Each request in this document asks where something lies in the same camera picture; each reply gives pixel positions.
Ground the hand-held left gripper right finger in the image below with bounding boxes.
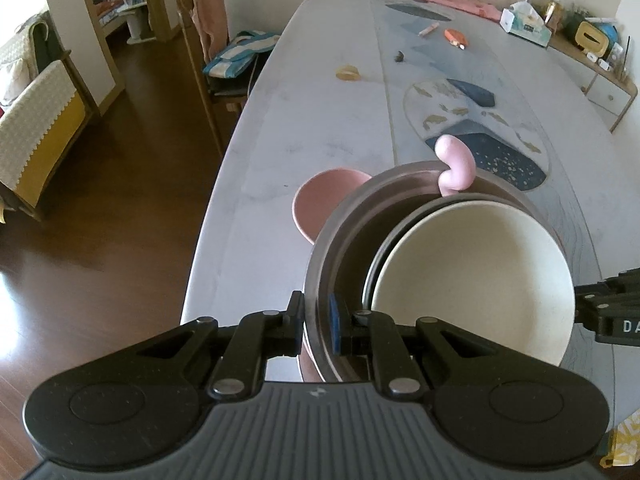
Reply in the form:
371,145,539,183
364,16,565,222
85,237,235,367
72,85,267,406
328,294,506,401

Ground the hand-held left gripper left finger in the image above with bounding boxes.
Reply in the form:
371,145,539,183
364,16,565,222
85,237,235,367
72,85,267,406
130,290,307,401

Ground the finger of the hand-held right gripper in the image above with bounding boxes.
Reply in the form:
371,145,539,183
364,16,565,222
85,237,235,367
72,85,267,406
575,282,640,313
602,269,640,287

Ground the stainless steel bowl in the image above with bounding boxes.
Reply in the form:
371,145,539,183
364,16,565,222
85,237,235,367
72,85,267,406
302,160,576,385

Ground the pink bear-shaped plate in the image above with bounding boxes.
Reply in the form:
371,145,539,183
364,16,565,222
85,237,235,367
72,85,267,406
292,169,373,383

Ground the cream bowl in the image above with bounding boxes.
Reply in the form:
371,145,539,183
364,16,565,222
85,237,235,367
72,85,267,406
369,200,576,367

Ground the pink pot with steel interior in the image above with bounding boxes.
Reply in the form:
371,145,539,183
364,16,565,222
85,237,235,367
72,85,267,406
361,135,478,311

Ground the yellow cartoon print cloth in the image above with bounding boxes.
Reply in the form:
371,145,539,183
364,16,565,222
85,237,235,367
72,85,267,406
597,410,640,468

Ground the white drawer cabinet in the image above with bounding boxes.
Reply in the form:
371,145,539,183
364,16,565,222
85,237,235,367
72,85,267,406
547,30,633,133

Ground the yellow tissue holder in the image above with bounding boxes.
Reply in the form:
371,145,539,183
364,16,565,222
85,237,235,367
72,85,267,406
574,22,613,60

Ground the blue globe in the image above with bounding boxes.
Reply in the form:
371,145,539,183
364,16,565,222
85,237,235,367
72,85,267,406
595,19,626,43

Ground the tissue box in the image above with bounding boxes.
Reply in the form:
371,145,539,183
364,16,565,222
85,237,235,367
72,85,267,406
500,1,553,48

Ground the wooden chair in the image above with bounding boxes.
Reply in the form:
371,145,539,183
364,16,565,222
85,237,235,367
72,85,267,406
176,0,281,158

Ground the amber liquid bottle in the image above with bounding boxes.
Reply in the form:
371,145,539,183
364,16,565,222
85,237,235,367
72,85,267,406
542,0,563,33

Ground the striped blue bag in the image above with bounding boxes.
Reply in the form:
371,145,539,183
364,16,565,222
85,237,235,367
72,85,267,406
202,30,282,81

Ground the yellow sofa with white cover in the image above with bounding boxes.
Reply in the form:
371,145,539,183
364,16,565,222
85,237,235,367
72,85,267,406
0,60,98,223

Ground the pink towel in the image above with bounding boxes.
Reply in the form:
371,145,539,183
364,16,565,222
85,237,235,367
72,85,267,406
187,0,231,68

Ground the white shelf rack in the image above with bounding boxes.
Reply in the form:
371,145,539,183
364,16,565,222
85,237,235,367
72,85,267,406
115,0,151,43

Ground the green armchair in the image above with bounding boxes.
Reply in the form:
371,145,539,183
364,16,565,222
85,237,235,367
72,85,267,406
0,10,68,106

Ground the wooden door frame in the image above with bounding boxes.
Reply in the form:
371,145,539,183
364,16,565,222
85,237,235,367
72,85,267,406
75,0,181,111

